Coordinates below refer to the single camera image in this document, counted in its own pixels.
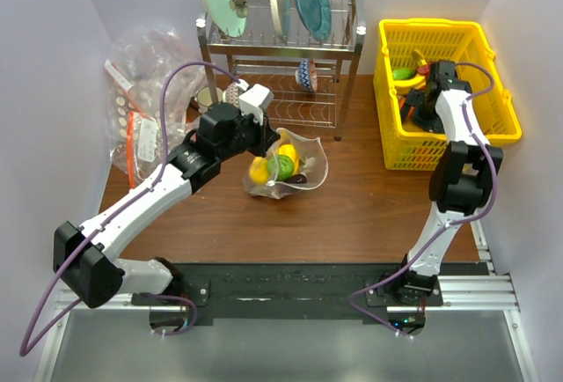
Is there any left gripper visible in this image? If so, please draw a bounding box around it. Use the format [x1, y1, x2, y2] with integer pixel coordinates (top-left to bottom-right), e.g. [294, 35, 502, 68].
[217, 108, 280, 161]

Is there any yellow toy pepper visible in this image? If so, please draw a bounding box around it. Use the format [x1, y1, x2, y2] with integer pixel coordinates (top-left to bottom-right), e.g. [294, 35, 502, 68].
[278, 143, 300, 173]

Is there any yellow toy lemon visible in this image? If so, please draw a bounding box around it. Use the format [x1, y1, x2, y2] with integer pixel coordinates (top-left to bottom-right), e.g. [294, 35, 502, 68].
[248, 157, 270, 185]

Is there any green toy lime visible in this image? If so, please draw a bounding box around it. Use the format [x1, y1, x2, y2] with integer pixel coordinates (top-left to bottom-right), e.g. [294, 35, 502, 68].
[267, 155, 295, 181]

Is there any clear zip top bag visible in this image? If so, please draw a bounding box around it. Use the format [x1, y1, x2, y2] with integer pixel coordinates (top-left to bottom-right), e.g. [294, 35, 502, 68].
[243, 128, 329, 200]

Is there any purple toy eggplant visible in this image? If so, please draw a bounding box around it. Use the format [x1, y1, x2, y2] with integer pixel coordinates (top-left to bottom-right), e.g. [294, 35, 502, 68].
[285, 173, 307, 185]

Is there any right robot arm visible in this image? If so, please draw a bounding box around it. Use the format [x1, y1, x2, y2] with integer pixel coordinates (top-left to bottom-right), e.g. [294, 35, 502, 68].
[385, 61, 503, 305]

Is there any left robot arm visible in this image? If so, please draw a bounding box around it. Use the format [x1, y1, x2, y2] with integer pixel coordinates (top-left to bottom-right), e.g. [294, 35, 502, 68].
[53, 102, 281, 308]

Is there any orange zipper bag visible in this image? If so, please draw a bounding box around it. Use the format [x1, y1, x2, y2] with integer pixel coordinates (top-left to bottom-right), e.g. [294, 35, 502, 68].
[109, 111, 199, 189]

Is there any yellow toy banana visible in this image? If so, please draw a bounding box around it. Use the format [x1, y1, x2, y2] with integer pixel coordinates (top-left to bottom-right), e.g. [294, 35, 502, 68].
[392, 49, 430, 95]

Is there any green toy fruit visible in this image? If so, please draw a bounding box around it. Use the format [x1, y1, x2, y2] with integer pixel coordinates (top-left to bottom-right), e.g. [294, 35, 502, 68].
[392, 68, 417, 81]

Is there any grey patterned bowl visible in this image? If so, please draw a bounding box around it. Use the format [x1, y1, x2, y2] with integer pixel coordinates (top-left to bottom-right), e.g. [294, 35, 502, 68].
[222, 82, 244, 108]

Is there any cream enamel mug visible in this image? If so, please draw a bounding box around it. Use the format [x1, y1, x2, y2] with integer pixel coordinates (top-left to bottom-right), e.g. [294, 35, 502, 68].
[194, 87, 214, 114]

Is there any metal dish rack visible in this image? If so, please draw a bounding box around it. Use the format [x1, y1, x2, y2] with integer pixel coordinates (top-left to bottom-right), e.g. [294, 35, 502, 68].
[196, 0, 367, 140]

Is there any blue patterned bowl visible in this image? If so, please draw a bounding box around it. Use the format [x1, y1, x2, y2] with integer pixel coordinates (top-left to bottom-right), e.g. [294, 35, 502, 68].
[295, 59, 318, 92]

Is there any yellow plastic basket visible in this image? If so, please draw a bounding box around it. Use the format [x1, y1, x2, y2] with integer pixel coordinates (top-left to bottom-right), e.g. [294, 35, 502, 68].
[374, 18, 523, 171]

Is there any pile of clear bags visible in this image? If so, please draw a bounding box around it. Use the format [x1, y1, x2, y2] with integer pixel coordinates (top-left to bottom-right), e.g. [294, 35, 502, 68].
[104, 23, 208, 145]

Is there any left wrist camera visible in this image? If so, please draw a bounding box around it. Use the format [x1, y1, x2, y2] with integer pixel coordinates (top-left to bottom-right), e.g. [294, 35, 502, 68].
[238, 84, 274, 125]

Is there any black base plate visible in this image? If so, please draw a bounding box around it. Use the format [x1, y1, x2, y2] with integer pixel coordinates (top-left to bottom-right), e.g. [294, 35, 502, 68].
[176, 263, 398, 326]

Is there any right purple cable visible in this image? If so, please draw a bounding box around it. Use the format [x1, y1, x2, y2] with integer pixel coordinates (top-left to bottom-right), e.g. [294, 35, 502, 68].
[348, 61, 501, 340]

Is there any purple cable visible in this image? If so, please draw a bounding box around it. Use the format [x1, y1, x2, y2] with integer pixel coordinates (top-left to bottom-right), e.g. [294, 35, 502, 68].
[19, 61, 248, 356]
[348, 61, 501, 340]

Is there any aluminium frame rail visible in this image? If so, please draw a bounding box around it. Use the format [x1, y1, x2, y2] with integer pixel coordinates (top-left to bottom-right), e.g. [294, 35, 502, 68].
[36, 224, 539, 381]

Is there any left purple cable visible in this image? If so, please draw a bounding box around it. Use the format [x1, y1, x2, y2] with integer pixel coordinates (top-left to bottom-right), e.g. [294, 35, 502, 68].
[19, 61, 248, 356]

